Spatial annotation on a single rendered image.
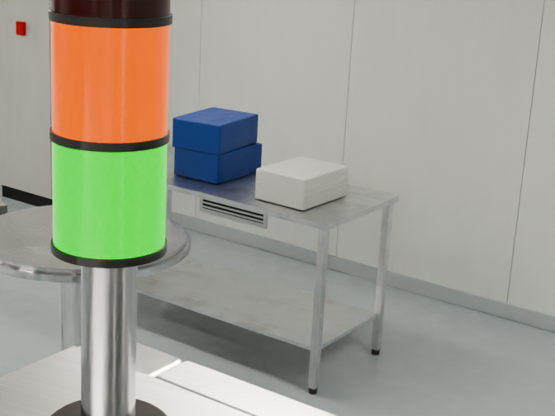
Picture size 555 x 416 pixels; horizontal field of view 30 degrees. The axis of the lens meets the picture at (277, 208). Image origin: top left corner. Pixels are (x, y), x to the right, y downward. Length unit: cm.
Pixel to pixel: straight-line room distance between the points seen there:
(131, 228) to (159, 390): 14
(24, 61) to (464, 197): 347
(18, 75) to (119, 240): 760
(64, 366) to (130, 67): 22
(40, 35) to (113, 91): 739
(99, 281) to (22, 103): 759
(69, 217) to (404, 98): 603
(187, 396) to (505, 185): 573
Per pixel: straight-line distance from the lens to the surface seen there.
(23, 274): 417
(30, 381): 57
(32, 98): 795
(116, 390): 48
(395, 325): 614
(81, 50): 42
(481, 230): 636
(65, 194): 44
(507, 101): 615
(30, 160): 808
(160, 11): 43
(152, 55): 43
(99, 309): 46
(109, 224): 43
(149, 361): 59
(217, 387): 56
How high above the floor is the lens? 235
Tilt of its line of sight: 17 degrees down
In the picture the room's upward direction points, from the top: 3 degrees clockwise
